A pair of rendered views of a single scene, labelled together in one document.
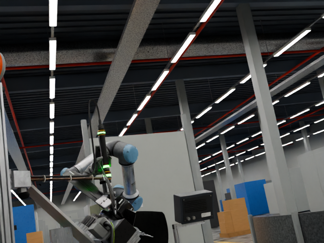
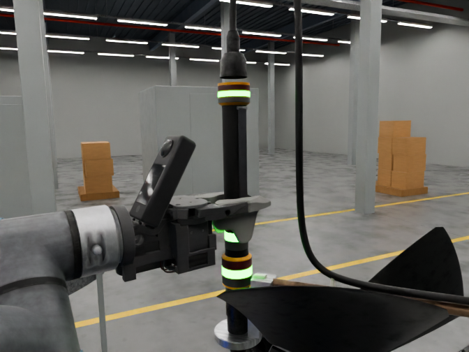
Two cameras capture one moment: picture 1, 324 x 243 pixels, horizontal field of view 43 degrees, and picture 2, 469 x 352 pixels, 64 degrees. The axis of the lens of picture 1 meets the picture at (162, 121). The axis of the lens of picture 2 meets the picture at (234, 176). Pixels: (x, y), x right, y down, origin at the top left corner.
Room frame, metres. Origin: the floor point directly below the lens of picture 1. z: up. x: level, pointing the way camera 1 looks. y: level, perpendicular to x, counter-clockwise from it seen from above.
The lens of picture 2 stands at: (2.38, 0.87, 1.60)
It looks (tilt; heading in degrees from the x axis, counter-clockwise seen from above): 8 degrees down; 262
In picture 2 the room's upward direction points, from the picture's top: 1 degrees counter-clockwise
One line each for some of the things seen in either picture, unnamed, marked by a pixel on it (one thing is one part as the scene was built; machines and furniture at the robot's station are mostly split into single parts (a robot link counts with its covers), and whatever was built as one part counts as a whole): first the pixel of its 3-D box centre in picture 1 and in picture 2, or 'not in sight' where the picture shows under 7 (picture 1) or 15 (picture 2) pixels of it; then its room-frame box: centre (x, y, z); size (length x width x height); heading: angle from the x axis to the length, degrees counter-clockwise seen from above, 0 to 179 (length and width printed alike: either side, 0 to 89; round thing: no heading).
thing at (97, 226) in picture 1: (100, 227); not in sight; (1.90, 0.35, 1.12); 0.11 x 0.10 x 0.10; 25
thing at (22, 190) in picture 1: (23, 193); not in sight; (1.79, 0.65, 1.32); 0.05 x 0.04 x 0.05; 150
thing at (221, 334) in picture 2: (107, 185); (243, 306); (2.29, 0.36, 1.34); 0.09 x 0.07 x 0.10; 150
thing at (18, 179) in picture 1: (16, 180); not in sight; (1.76, 0.66, 1.38); 0.10 x 0.07 x 0.08; 150
